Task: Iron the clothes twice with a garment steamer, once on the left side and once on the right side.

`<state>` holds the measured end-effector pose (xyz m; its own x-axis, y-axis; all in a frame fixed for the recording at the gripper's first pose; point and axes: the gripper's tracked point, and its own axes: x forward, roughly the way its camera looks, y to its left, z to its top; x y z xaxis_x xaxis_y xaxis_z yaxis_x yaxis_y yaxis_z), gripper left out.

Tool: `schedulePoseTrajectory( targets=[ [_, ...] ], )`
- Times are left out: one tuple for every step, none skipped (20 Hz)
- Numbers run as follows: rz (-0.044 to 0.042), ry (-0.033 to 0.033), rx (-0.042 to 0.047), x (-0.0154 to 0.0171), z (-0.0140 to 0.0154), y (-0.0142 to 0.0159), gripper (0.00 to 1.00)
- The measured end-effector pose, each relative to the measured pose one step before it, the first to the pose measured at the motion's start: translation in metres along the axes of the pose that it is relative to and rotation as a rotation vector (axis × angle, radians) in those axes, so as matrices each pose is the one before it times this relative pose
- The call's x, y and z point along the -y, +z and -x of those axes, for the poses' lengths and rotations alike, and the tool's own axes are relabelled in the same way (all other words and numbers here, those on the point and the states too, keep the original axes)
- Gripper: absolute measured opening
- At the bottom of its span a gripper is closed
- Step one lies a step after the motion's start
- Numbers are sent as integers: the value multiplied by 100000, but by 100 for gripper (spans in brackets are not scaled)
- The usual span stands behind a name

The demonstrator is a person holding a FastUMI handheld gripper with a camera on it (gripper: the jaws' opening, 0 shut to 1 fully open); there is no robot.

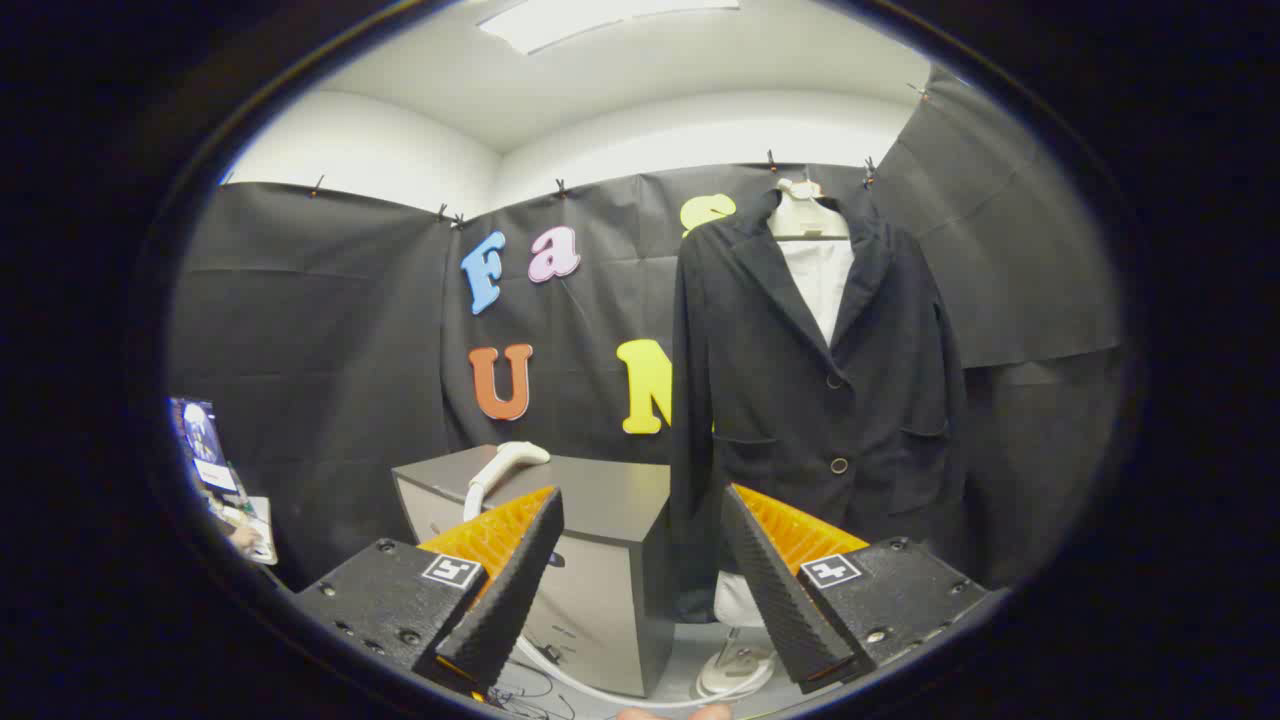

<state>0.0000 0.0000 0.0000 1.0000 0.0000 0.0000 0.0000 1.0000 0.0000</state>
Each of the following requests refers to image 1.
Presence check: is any black backdrop cloth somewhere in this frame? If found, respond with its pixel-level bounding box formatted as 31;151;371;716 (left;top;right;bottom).
165;65;1126;591

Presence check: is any white garment steamer head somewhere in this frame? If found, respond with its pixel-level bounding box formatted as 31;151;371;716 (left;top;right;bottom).
464;441;552;521

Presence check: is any black suit jacket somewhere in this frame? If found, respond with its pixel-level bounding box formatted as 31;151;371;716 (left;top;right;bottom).
668;187;969;623

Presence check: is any black floor cable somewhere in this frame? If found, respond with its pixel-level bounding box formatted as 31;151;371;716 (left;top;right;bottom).
488;672;576;720

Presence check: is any white cloth panel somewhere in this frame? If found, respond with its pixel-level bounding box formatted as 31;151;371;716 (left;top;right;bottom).
778;238;857;348

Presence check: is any blue printed board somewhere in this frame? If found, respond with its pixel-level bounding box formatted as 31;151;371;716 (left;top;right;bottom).
170;397;241;493

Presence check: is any ceiling light panel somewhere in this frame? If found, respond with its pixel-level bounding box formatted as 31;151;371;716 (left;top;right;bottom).
478;0;742;56

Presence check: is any white paper sheet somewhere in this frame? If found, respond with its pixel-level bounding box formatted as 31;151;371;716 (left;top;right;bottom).
238;496;279;566

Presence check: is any row of backdrop clips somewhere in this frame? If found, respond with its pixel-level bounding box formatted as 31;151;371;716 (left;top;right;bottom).
308;82;931;229

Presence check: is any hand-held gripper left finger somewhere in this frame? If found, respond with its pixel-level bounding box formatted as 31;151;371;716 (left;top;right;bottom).
295;487;566;701

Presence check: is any white plastic hanger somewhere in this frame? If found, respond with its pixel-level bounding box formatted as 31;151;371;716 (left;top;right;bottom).
766;178;851;243

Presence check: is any grey cabinet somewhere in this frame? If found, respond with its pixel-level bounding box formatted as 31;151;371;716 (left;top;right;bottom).
392;445;676;699

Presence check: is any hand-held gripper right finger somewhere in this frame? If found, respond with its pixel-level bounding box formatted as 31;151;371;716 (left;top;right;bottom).
720;484;991;696

